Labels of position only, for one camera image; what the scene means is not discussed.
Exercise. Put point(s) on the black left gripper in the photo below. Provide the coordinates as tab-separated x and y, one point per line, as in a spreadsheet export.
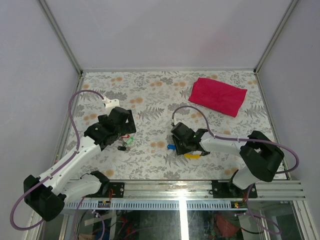
130	127

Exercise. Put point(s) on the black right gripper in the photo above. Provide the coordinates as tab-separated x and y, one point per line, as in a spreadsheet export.
179	151

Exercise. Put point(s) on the blue key tag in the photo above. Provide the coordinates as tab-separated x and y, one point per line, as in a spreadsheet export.
171	147

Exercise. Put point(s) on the metal key organiser with rings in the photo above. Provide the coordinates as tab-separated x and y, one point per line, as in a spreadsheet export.
196	155

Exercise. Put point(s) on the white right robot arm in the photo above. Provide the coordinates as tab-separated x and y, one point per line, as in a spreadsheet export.
261	157

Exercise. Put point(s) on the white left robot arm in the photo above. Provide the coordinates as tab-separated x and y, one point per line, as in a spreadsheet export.
48	193

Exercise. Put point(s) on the silver loose keys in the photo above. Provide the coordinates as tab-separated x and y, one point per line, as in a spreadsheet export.
129	147

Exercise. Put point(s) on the pink folded cloth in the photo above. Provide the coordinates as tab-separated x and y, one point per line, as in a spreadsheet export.
218	96

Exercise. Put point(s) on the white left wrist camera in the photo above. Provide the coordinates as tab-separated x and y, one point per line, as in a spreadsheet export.
110	103

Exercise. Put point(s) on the aluminium mounting rail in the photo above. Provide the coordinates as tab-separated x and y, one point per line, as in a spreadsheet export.
277	190

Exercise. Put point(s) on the white slotted cable duct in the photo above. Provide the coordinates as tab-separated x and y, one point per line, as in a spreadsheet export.
122	204

